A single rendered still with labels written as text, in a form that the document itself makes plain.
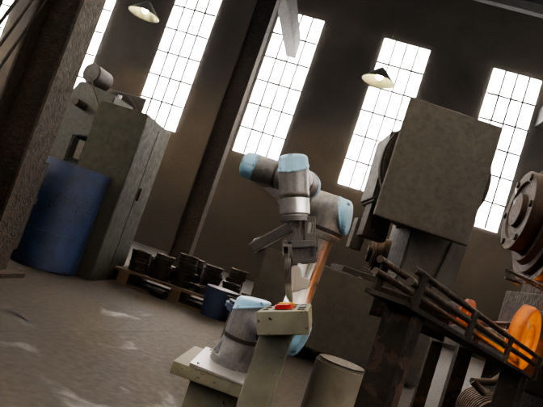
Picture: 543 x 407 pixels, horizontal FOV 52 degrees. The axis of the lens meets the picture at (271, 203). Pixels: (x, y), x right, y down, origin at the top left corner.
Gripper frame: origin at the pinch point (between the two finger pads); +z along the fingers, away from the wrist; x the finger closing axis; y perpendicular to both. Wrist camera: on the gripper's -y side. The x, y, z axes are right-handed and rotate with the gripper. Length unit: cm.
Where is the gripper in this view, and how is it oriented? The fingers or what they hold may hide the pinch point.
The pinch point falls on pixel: (288, 298)
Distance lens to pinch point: 136.9
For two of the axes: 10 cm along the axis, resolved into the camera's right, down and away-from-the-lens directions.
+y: 10.0, -0.3, -0.9
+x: 1.0, 1.2, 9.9
